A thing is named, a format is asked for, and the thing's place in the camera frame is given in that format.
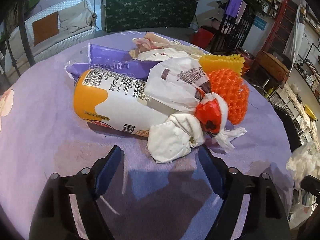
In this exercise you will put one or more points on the yellow foam fruit net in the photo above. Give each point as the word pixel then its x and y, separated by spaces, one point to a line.
pixel 211 63

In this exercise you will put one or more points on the black trash bin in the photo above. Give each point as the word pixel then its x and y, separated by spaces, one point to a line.
pixel 290 129

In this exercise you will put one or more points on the white tissue ball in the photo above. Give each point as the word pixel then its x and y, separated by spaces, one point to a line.
pixel 175 138

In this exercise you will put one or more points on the purple tablecloth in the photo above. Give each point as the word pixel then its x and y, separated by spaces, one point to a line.
pixel 41 134

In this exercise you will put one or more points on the red white plastic wrapper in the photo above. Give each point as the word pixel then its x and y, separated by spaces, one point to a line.
pixel 212 112

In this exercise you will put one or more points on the white red plastic bag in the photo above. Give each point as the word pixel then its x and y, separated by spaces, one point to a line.
pixel 152 47

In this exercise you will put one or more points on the white crumpled tissue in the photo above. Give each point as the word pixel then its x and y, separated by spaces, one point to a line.
pixel 302 163

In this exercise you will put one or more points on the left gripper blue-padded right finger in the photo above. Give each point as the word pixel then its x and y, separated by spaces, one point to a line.
pixel 266 217

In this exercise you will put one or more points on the red wooden ladder shelf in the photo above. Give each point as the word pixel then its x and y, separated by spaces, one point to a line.
pixel 283 25

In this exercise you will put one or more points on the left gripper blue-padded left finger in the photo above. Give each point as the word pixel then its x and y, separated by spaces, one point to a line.
pixel 53 217

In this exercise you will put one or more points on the white printed paper wrapper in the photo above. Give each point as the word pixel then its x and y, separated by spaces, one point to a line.
pixel 178 83

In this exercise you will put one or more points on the orange white drink can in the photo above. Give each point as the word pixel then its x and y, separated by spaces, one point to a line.
pixel 117 101

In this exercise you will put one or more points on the green patterned counter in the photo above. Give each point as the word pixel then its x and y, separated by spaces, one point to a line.
pixel 120 15

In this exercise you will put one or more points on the white wicker sofa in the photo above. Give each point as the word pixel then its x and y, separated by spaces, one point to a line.
pixel 76 24

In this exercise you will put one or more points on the orange foam fruit net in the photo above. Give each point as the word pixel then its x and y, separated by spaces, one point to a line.
pixel 232 88

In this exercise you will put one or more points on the black metal rack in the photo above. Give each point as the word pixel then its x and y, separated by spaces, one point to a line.
pixel 230 35

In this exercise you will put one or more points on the orange brown cushion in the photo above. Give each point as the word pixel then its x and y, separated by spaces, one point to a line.
pixel 45 28

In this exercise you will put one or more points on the yellow tray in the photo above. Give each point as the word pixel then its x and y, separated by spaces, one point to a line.
pixel 310 113

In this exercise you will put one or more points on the wall shelves with goods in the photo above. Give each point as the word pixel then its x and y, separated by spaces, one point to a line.
pixel 303 47

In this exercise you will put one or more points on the wooden top stool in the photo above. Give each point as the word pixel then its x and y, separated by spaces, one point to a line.
pixel 268 72

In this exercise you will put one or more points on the purple tissue pack wrapper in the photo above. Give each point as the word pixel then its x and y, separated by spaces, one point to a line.
pixel 94 56

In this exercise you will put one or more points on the red box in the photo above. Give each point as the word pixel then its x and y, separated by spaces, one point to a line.
pixel 202 38

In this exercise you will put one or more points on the purple hanging towel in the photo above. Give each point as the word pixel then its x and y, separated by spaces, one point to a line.
pixel 233 7

